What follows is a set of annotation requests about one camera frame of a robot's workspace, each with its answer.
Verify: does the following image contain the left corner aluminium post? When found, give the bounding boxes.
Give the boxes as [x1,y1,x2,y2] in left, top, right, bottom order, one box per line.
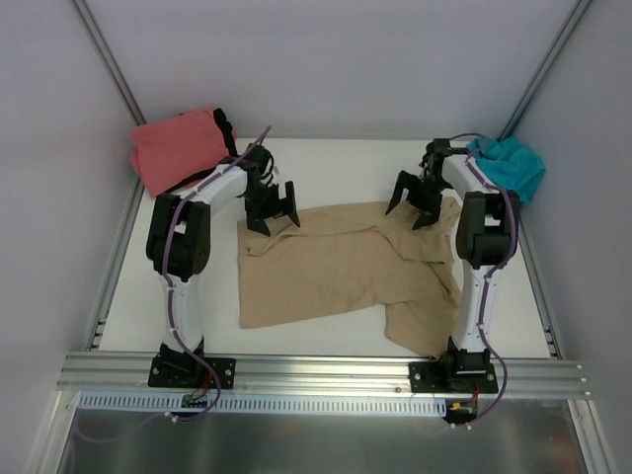
[69,0,146,125]

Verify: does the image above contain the teal t shirt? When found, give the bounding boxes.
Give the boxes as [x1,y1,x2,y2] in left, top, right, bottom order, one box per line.
[467,137,546,204]

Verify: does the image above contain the purple cable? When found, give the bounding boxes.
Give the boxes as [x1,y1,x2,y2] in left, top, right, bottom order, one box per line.
[446,132,520,430]
[162,123,273,424]

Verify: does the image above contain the aluminium mounting rail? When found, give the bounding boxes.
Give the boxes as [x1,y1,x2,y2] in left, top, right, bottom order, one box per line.
[56,351,593,400]

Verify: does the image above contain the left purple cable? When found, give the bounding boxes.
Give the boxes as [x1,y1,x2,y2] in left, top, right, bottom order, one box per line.
[162,123,273,424]

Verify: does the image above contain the folded pink t shirt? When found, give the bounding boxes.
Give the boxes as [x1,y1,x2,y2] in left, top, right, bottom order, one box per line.
[130,109,237,198]

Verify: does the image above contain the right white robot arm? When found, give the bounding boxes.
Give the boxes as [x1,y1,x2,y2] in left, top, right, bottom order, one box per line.
[387,138,520,394]

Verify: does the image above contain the corner aluminium post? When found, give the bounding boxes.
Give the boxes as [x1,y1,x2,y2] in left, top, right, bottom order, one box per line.
[497,0,594,140]
[69,0,146,125]

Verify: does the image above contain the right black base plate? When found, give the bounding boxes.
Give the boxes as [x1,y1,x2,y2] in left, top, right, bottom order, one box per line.
[408,361,499,394]

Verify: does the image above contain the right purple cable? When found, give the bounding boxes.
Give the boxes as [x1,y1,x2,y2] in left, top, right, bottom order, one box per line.
[446,132,520,430]

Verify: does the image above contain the white slotted cable duct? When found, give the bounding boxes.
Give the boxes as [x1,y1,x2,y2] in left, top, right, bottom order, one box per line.
[77,391,446,418]

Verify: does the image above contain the beige t shirt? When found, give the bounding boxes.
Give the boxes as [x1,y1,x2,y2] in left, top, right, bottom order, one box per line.
[237,197,461,358]

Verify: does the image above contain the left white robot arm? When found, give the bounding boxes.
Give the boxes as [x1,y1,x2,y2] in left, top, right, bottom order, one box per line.
[145,143,300,388]

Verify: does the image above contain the folded black t shirt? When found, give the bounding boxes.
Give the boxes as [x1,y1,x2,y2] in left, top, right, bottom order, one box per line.
[165,108,238,192]

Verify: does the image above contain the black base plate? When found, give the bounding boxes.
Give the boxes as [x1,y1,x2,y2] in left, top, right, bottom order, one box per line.
[147,353,236,390]
[408,361,499,394]

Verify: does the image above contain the right corner aluminium post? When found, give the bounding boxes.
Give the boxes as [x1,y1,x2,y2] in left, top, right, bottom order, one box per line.
[497,0,594,140]

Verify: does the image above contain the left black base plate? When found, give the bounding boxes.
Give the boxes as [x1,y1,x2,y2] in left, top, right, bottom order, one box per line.
[147,353,236,390]

